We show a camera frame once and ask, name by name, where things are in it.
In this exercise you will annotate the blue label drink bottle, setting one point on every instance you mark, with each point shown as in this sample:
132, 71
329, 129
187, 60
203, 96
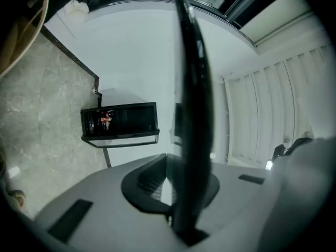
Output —
91, 125

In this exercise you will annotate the white vertical blinds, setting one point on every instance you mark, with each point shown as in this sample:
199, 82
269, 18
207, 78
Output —
275, 109

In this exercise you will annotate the white cloth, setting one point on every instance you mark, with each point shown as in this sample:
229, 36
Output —
76, 6

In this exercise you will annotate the black cabinet with door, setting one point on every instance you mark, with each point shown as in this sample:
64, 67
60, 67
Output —
131, 117

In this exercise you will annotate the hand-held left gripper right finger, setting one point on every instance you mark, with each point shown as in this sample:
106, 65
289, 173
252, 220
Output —
236, 206

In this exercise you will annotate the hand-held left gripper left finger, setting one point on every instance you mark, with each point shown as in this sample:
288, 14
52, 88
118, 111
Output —
105, 209

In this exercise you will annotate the red label drink bottle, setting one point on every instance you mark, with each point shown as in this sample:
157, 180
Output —
106, 121

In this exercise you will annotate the round beige basket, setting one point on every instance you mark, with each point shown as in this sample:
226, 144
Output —
15, 48

